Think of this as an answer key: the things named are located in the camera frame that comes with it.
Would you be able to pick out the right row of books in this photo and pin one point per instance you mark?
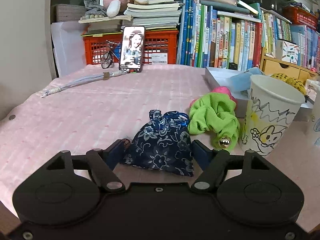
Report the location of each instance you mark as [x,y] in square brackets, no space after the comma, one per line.
[307,41]

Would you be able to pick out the pink scrunchie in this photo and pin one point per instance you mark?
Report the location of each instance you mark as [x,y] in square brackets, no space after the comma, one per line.
[222,92]

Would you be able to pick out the paper cup with bunny drawing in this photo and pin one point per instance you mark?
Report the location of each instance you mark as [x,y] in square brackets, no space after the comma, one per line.
[271,108]

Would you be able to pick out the white shallow tray box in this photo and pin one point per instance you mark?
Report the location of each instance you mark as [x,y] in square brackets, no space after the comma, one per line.
[217,77]

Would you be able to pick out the paper cup with fish drawing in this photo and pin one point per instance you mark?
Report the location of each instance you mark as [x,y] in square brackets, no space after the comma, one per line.
[313,128]

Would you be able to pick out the row of upright books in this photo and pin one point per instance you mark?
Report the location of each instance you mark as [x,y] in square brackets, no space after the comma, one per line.
[221,35]

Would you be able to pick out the white patterned card box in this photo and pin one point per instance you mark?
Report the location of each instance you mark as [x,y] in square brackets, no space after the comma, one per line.
[287,51]

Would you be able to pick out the light blue cloth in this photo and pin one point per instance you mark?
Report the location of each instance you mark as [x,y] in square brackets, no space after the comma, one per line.
[242,82]

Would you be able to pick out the grey cloth toy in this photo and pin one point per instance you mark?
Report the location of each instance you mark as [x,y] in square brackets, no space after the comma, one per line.
[94,9]

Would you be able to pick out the stack of horizontal books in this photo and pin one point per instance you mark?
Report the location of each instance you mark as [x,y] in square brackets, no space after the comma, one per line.
[157,14]

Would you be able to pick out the red plastic crate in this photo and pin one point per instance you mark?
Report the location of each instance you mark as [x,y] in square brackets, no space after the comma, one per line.
[163,41]

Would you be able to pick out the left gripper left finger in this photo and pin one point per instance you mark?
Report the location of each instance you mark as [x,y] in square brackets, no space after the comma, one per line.
[102,163]

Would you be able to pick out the green scrunchie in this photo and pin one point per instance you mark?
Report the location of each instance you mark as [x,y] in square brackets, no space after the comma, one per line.
[215,113]

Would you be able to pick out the gold sequin soft toy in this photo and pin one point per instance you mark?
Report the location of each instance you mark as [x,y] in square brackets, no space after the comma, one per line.
[297,84]

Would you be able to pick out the navy floral fabric pouch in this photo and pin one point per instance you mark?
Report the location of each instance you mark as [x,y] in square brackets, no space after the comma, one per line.
[162,144]

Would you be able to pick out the wooden drawer organizer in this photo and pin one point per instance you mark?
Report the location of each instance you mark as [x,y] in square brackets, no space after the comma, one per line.
[270,66]

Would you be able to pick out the red basket on books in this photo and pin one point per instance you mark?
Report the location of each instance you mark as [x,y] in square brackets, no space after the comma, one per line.
[297,15]

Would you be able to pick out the miniature bicycle model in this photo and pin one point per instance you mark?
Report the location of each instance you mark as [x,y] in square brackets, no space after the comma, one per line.
[112,55]

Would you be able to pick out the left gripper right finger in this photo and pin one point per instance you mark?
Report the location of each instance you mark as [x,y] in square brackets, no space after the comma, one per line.
[212,163]

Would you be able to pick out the smartphone with lit screen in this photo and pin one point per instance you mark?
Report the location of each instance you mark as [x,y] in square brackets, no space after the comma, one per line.
[132,49]

